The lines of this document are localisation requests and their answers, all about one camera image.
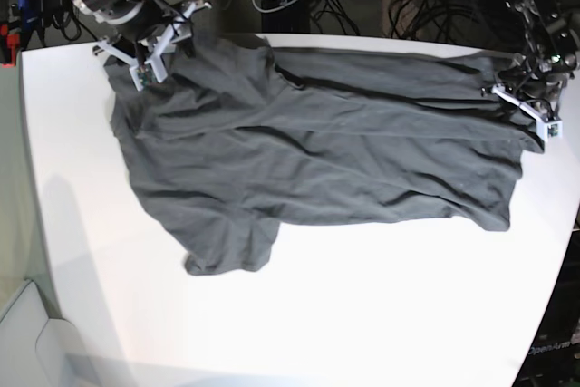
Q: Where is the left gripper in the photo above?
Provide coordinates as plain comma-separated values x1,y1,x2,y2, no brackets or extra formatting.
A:
498,53,579,106

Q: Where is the dark grey t-shirt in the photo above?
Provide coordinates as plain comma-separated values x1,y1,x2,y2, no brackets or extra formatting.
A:
104,35,544,276

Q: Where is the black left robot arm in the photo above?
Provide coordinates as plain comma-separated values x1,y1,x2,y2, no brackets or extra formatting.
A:
497,0,579,107

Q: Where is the red clamp tool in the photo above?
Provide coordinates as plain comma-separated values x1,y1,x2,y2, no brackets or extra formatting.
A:
1,24,20,68

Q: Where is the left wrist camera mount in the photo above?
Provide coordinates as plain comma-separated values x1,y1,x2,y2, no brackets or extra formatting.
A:
481,81,567,142

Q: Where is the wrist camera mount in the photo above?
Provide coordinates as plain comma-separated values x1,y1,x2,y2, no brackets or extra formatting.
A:
95,0,212,92
481,81,567,142

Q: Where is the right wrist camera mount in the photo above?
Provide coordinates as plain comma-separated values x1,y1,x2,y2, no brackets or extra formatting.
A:
95,0,212,92

